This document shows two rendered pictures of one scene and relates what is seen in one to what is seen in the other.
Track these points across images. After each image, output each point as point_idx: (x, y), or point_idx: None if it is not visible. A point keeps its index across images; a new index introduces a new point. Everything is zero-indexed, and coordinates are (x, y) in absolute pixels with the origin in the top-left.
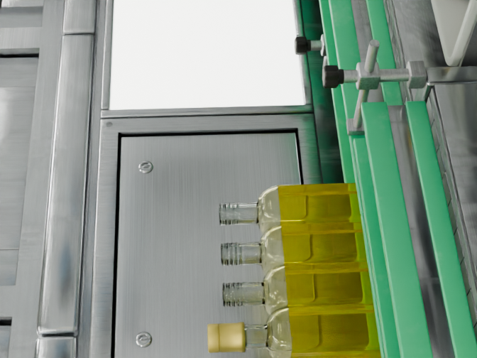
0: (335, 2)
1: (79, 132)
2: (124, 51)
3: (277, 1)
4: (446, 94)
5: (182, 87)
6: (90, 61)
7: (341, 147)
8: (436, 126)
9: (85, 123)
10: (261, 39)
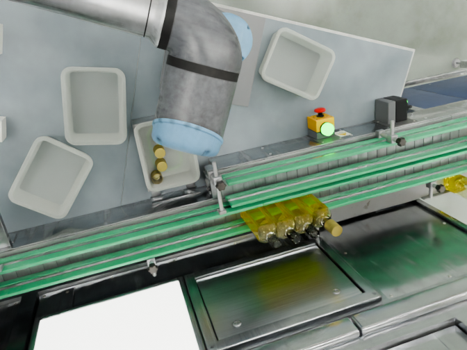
0: (145, 232)
1: None
2: None
3: (100, 308)
4: (220, 167)
5: (174, 326)
6: None
7: (219, 237)
8: (233, 169)
9: None
10: (132, 306)
